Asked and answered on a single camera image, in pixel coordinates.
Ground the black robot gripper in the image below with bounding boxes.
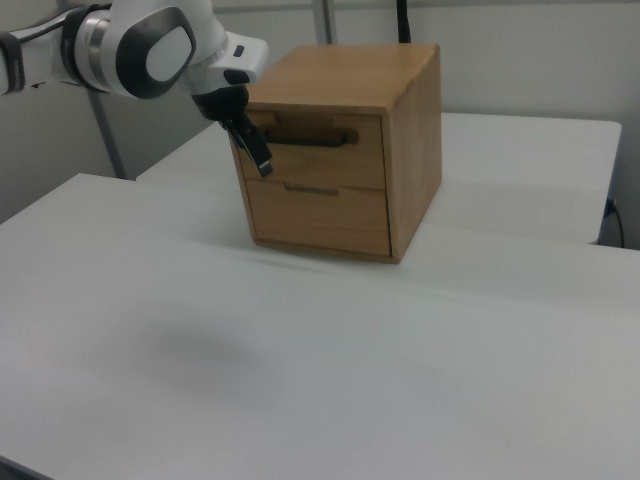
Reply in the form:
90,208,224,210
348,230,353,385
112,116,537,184
192,83,275,179

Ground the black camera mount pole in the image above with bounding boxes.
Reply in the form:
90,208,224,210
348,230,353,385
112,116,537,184
395,0,416,46

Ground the oak wooden drawer cabinet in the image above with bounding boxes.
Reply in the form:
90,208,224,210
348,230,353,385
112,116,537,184
230,43,443,266

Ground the black power cable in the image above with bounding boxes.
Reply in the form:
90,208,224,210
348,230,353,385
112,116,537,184
605,198,627,248

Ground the wooden drawer without handle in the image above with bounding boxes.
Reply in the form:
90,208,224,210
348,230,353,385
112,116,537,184
245,178,393,259

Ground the wooden drawer with handle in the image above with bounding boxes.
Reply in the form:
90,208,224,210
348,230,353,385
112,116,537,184
237,110,389,192

